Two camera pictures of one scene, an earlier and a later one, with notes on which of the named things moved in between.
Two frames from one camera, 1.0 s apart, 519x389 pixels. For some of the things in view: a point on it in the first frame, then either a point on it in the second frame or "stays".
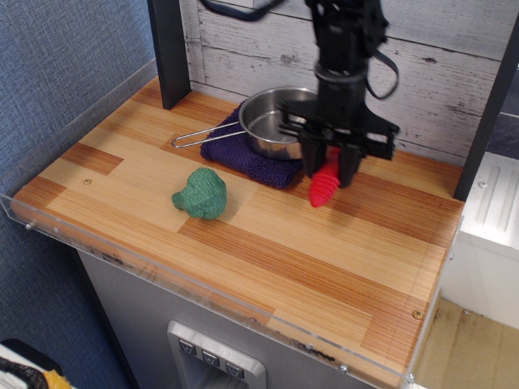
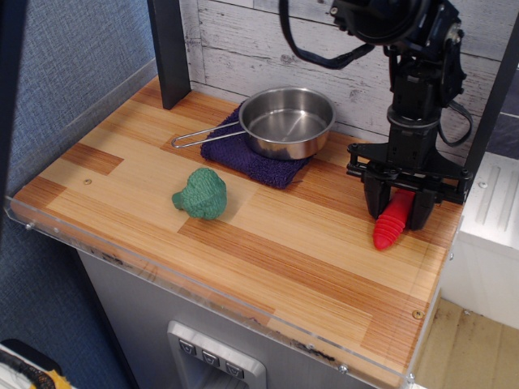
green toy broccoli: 203,195 stays
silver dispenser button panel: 198,361 stays
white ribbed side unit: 482,270 stays
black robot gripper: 340,110 → 412,158
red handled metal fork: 325,181 → 393,219
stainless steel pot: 267,134 stays
